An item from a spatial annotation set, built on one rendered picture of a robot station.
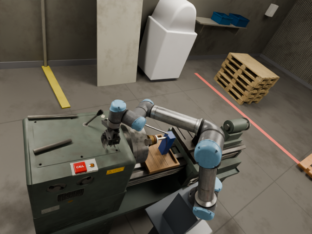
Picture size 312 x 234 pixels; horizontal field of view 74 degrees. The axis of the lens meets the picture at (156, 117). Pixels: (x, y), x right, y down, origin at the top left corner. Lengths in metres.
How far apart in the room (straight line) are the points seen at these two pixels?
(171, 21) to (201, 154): 3.31
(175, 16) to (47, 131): 3.16
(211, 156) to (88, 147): 0.73
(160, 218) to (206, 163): 0.89
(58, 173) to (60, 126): 0.33
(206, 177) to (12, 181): 2.12
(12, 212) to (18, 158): 0.62
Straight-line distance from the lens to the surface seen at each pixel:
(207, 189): 1.13
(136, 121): 1.01
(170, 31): 4.05
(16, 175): 2.74
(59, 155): 1.28
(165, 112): 1.08
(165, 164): 1.83
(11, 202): 2.59
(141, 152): 1.48
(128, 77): 4.18
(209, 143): 0.93
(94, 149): 1.31
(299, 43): 9.21
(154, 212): 1.75
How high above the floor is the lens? 2.28
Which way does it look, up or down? 39 degrees down
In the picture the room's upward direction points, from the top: 22 degrees clockwise
